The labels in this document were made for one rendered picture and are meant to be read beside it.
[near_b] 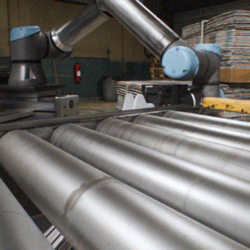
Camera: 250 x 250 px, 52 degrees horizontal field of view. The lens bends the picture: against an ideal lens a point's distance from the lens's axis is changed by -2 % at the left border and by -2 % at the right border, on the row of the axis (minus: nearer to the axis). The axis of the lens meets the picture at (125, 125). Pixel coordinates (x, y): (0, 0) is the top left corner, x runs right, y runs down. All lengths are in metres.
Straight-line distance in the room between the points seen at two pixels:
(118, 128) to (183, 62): 0.31
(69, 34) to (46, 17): 6.76
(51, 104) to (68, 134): 0.72
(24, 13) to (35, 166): 7.48
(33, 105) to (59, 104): 0.12
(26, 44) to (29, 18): 6.59
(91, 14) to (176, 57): 0.48
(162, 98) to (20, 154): 0.41
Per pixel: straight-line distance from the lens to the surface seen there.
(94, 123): 0.37
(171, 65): 0.62
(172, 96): 0.62
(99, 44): 8.53
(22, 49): 1.10
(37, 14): 7.78
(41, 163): 0.21
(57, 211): 0.17
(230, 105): 0.47
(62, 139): 0.32
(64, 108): 1.01
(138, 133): 0.31
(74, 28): 1.07
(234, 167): 0.23
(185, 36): 1.22
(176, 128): 0.35
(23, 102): 1.09
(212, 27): 1.05
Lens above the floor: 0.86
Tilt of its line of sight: 11 degrees down
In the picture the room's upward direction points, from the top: straight up
